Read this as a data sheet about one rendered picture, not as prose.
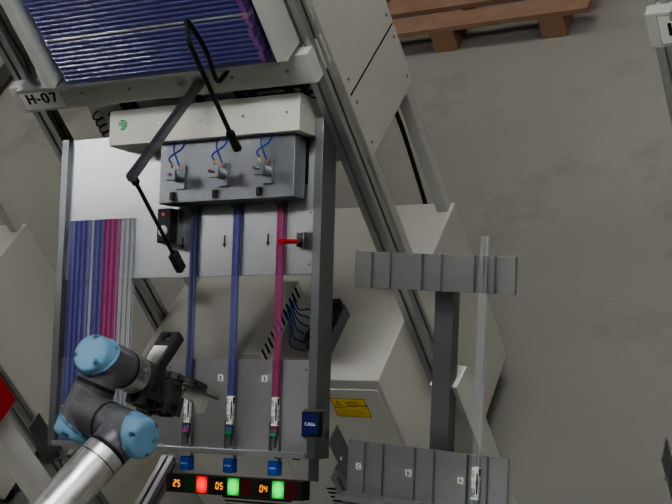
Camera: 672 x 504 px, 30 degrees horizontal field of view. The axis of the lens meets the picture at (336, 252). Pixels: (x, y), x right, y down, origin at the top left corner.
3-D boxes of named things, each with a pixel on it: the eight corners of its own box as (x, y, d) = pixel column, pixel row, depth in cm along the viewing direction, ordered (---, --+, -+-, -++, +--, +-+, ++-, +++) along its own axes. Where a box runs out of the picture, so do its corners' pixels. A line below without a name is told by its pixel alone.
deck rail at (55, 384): (71, 444, 293) (53, 445, 287) (64, 444, 294) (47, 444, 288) (85, 144, 301) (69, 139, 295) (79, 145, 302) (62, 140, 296)
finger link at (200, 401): (214, 421, 252) (175, 409, 247) (219, 392, 254) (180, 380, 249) (222, 420, 249) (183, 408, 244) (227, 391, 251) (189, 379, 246)
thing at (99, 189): (324, 275, 266) (313, 273, 262) (78, 281, 297) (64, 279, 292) (328, 123, 270) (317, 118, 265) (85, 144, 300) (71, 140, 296)
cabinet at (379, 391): (451, 552, 318) (377, 381, 283) (219, 531, 351) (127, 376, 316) (512, 369, 363) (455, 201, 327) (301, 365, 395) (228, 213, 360)
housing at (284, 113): (330, 142, 271) (298, 130, 258) (145, 157, 293) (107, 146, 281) (331, 106, 271) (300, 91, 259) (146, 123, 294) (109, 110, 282)
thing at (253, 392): (314, 452, 260) (307, 453, 257) (64, 439, 291) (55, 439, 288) (317, 360, 262) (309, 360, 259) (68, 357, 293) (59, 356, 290)
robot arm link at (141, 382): (111, 349, 238) (146, 350, 234) (125, 356, 242) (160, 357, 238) (103, 388, 235) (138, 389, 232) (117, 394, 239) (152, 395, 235)
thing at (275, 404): (278, 435, 262) (275, 435, 260) (273, 435, 262) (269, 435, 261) (286, 196, 267) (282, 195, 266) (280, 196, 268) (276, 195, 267)
